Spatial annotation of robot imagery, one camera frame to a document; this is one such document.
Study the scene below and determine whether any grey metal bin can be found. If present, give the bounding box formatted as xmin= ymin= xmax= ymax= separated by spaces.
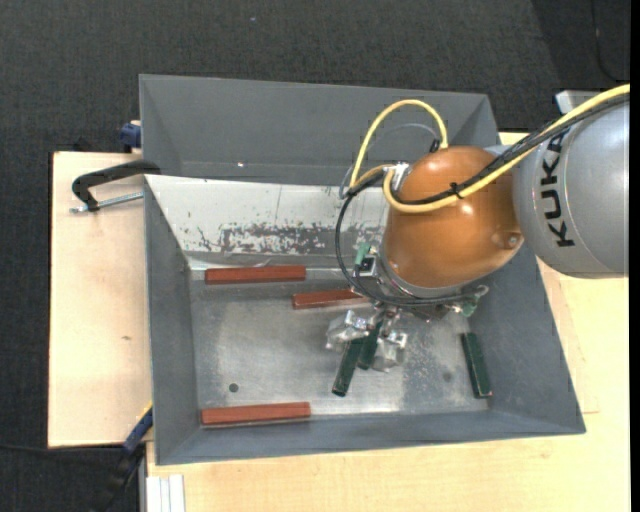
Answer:
xmin=138 ymin=73 xmax=587 ymax=467

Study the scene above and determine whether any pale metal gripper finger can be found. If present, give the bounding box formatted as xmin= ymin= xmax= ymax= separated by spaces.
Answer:
xmin=373 ymin=329 xmax=409 ymax=374
xmin=325 ymin=309 xmax=372 ymax=352

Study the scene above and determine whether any red-brown flat block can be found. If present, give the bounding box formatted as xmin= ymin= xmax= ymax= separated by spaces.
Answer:
xmin=291 ymin=288 xmax=365 ymax=311
xmin=204 ymin=265 xmax=308 ymax=287
xmin=200 ymin=401 xmax=313 ymax=428

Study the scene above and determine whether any dark green flat block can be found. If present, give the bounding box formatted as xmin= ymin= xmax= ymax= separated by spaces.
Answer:
xmin=459 ymin=331 xmax=494 ymax=400
xmin=356 ymin=320 xmax=385 ymax=372
xmin=331 ymin=339 xmax=365 ymax=399

